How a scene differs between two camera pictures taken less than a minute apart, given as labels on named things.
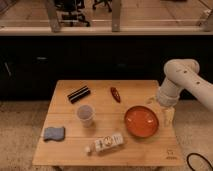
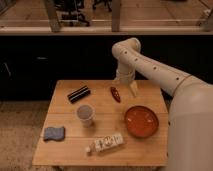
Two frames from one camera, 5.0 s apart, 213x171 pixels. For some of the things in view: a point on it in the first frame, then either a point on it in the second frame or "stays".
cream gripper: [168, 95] → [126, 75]
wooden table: [109, 123] stays
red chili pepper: [115, 94] stays
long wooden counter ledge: [49, 30] stays
